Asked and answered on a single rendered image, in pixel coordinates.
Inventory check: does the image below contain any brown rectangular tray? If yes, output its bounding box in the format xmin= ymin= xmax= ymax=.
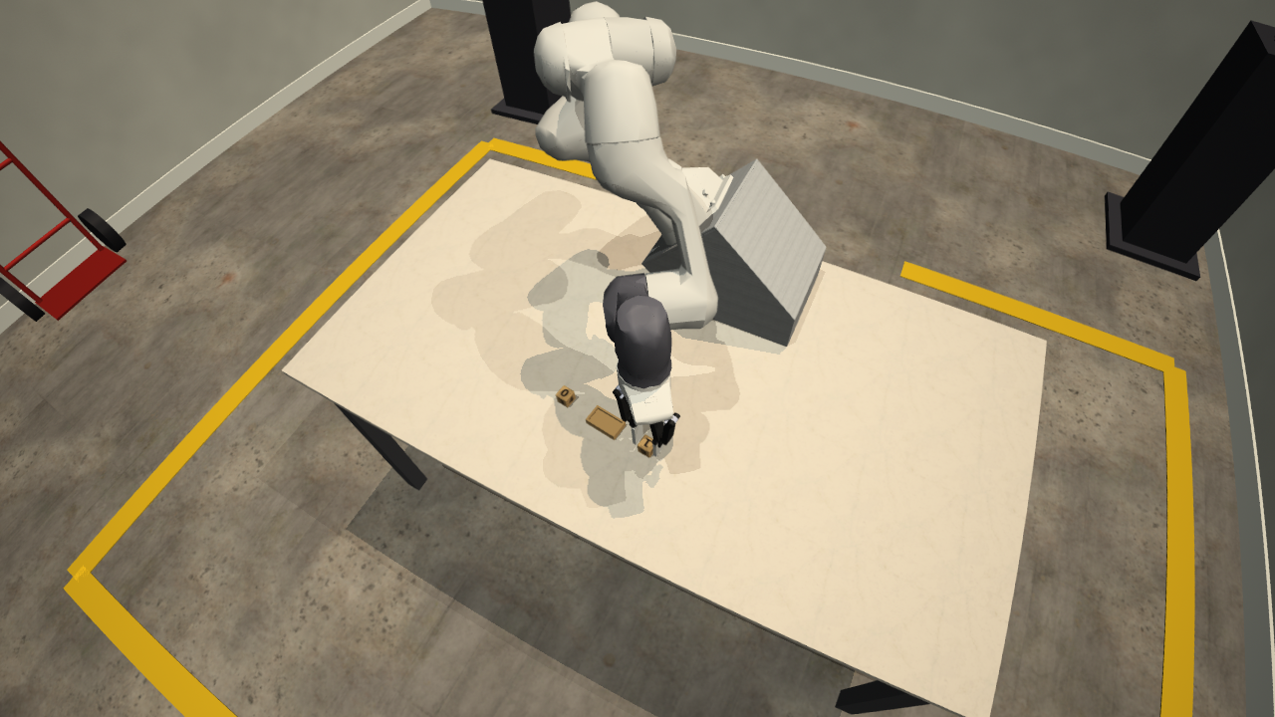
xmin=587 ymin=404 xmax=626 ymax=440

